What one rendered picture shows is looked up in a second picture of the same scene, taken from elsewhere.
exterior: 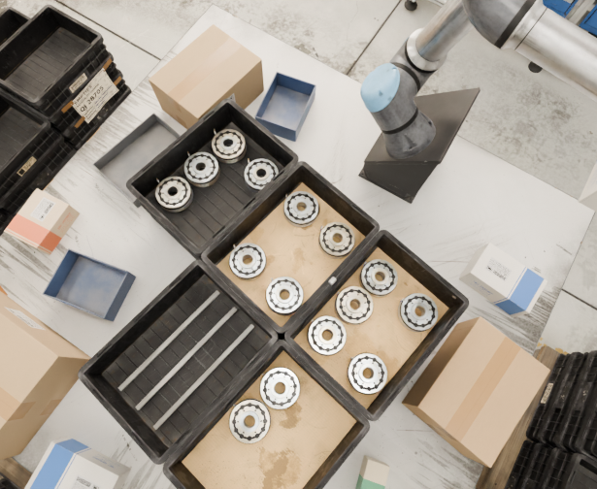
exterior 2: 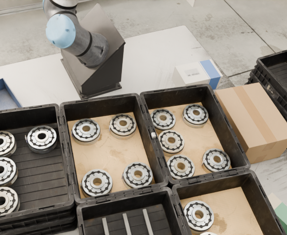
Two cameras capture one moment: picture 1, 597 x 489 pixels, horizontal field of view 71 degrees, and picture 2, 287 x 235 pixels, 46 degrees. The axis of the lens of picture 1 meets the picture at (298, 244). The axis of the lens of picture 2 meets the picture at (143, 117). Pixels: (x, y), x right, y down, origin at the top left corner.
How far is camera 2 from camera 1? 0.54 m
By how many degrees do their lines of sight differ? 33
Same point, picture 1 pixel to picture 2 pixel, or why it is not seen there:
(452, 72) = (37, 43)
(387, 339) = (200, 140)
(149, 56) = not seen: outside the picture
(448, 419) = (263, 138)
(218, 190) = (26, 173)
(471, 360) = (236, 108)
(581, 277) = not seen: hidden behind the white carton
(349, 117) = (39, 80)
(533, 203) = (163, 42)
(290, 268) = (120, 163)
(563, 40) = not seen: outside the picture
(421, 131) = (99, 38)
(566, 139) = (122, 29)
